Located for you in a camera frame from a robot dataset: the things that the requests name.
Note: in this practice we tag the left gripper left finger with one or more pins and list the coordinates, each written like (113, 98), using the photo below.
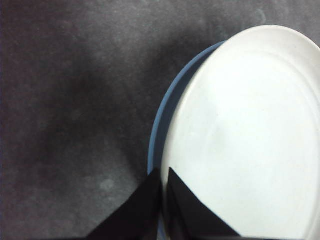
(137, 215)

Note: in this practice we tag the blue round plate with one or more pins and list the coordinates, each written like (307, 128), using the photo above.
(163, 111)

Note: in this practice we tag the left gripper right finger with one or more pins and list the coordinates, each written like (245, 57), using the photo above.
(190, 215)

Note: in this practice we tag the white round plate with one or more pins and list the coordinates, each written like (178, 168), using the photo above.
(250, 125)

